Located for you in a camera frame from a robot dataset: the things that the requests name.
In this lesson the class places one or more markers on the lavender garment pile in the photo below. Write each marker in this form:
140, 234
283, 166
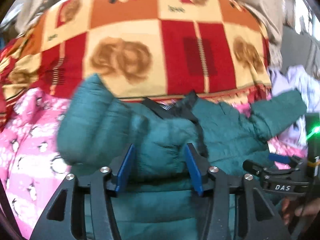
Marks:
300, 92

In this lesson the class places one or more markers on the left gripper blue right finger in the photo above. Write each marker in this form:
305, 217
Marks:
197, 166

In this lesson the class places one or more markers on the red orange rose blanket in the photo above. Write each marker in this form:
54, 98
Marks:
160, 49

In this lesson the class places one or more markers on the green quilted puffer jacket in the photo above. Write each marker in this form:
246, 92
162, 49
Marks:
159, 202

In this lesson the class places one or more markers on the pink penguin bed sheet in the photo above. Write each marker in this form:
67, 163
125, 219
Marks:
29, 155

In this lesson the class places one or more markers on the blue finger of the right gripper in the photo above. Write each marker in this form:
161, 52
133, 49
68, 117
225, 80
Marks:
279, 158

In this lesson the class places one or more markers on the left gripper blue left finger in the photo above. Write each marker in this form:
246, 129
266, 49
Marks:
123, 167

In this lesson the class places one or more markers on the person right hand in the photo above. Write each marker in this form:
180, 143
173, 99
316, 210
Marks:
291, 208

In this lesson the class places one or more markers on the right cream curtain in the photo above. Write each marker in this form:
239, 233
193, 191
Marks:
270, 13

